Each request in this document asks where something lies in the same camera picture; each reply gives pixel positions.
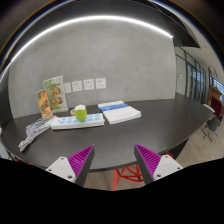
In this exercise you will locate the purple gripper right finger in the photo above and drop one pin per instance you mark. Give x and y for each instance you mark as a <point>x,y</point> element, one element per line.
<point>166,166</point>

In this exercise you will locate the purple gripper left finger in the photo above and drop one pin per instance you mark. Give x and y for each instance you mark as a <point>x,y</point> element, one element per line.
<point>74,168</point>

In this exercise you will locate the red chair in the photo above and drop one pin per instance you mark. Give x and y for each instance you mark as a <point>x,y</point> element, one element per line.
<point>132,173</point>

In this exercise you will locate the white blue brochure stack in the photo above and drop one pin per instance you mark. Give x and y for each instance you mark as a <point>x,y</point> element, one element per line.
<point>71,122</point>

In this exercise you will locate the small woven basket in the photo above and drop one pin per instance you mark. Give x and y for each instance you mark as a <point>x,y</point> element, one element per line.
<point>72,112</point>

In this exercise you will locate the green cup with white lid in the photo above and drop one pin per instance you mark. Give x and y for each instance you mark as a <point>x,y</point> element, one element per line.
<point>81,112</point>

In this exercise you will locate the small orange menu stand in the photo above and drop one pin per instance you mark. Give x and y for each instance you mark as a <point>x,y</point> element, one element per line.
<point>44,105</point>

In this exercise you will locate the blue white booklet stack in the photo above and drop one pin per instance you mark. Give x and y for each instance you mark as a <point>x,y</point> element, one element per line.
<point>112,105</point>

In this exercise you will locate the dark chair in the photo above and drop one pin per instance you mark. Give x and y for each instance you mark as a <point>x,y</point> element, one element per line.
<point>212,126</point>

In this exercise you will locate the large green menu stand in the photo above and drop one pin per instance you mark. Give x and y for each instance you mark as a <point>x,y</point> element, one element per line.
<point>55,93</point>

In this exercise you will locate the ceiling light strip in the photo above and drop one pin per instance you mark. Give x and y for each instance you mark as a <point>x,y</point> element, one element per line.
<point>82,20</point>

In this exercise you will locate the white wall socket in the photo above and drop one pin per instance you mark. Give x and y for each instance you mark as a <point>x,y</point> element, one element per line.
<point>89,84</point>
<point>77,86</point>
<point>100,83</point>
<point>67,87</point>

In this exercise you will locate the white wall socket left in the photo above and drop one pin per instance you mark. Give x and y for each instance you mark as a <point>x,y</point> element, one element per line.
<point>67,87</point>

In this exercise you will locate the white wall socket right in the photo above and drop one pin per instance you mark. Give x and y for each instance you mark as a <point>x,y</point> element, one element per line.
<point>100,83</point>

